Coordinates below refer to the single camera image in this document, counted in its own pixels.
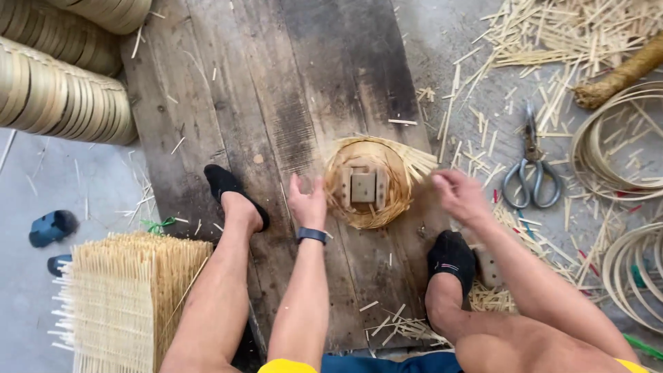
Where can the person's right hand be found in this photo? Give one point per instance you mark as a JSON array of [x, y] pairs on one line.
[[466, 202]]

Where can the person's left hand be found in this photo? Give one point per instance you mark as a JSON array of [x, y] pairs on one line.
[[308, 210]]

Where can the person's left fingers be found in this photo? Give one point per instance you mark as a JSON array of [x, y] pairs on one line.
[[294, 185]]

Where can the person's right fingers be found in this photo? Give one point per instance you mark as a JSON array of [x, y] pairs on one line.
[[443, 182]]

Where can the black wrist watch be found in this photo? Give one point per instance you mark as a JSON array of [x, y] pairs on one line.
[[311, 234]]

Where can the wooden block jig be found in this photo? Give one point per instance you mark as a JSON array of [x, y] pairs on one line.
[[363, 187]]

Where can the black left sock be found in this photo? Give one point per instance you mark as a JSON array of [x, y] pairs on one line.
[[222, 182]]

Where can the black sock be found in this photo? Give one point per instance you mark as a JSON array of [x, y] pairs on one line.
[[222, 182], [451, 256]]

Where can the black right sock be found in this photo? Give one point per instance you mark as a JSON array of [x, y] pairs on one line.
[[451, 256]]

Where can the round woven bamboo steamer basket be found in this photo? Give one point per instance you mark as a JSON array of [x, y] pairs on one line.
[[362, 217]]

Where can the grey metal scissors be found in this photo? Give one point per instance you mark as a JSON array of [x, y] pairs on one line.
[[532, 155]]

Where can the weathered wooden work board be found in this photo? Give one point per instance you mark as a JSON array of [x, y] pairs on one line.
[[248, 103]]

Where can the pale wooden block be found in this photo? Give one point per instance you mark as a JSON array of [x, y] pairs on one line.
[[488, 269]]

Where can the person's left leg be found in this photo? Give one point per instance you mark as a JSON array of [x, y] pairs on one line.
[[217, 300]]

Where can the person's leg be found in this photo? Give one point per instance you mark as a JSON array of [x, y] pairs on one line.
[[497, 342], [217, 300]]

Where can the coil of bamboo hoops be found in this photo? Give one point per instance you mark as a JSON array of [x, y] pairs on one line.
[[585, 150], [616, 269]]

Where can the person's right leg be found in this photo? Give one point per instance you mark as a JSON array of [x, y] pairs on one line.
[[497, 342]]

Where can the yellow shirt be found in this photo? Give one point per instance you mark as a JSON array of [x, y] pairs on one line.
[[285, 367]]

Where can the heap of bamboo strip scraps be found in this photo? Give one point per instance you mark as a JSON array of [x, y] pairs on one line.
[[559, 36]]

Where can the blue shorts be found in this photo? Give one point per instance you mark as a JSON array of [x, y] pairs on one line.
[[393, 363]]

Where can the brown bamboo root stick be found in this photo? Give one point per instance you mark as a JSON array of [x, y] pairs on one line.
[[621, 75]]

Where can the stack of woven bamboo mats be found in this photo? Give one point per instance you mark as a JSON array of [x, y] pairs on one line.
[[119, 300]]

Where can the blue slipper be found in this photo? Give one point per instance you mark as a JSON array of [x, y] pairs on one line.
[[52, 228], [58, 263]]

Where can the stack of bamboo steamer rings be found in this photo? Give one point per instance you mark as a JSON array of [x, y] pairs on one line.
[[52, 36], [57, 98], [114, 13]]

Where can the green plastic strip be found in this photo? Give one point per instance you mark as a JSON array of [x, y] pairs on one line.
[[645, 347]]

